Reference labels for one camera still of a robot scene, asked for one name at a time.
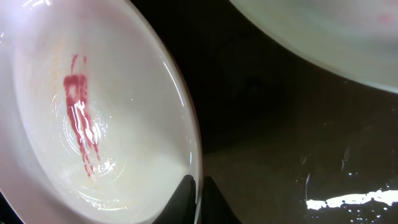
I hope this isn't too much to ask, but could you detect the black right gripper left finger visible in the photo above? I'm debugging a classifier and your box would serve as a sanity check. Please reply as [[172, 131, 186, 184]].
[[152, 175, 197, 224]]

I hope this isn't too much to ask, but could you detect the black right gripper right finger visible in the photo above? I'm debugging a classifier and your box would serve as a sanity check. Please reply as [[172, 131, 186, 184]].
[[201, 176, 242, 224]]

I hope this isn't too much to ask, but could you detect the cream plate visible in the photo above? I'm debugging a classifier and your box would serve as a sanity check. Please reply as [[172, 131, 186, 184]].
[[232, 0, 397, 93]]

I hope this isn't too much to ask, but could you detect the dark brown serving tray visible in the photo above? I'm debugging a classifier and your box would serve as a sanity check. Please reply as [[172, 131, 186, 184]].
[[129, 1, 397, 223]]

